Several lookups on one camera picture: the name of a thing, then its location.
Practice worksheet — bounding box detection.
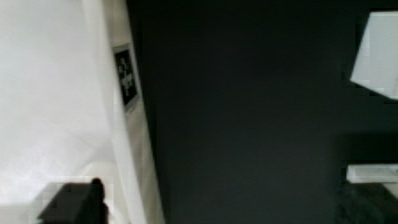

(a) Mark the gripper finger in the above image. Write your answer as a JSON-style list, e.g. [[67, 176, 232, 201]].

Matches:
[[37, 178, 108, 224]]

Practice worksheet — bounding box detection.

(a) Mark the white square tabletop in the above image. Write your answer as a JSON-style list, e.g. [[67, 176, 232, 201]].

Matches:
[[0, 0, 165, 224]]

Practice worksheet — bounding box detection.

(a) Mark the white table leg with tag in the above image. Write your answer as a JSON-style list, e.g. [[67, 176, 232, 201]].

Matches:
[[349, 11, 398, 100]]

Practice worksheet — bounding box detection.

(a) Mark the white U-shaped obstacle fence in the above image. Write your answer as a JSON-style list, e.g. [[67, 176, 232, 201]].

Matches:
[[346, 164, 398, 183]]

